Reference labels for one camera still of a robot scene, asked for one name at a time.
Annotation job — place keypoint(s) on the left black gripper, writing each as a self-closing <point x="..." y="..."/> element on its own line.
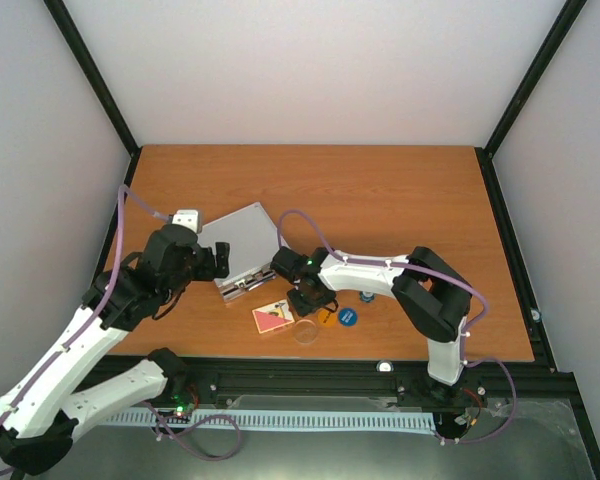
<point x="209" y="270"/>

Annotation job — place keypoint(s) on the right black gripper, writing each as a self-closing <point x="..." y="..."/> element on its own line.
<point x="303" y="309"/>

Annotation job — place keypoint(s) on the aluminium poker case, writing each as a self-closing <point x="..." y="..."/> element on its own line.
<point x="253" y="239"/>

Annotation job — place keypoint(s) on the pink yellow card deck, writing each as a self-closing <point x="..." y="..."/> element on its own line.
<point x="273" y="317"/>

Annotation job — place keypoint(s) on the blue green chip stack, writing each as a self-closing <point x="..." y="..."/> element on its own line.
<point x="366" y="297"/>

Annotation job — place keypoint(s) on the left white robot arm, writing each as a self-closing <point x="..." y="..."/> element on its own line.
<point x="45" y="413"/>

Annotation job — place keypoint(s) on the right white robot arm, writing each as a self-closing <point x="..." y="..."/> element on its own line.
<point x="434" y="297"/>

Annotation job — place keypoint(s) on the orange big blind button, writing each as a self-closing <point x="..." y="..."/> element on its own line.
<point x="327" y="318"/>

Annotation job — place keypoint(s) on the clear round dealer button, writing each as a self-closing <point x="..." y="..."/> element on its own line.
<point x="305" y="331"/>

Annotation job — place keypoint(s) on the blue small blind button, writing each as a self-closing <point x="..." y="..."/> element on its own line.
<point x="347" y="317"/>

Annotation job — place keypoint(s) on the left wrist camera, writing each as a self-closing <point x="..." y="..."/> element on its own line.
<point x="192" y="219"/>

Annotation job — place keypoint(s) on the light blue cable duct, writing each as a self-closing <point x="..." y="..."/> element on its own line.
<point x="281" y="421"/>

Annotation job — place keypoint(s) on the black aluminium frame rail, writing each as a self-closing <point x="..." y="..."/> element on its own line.
<point x="217" y="380"/>

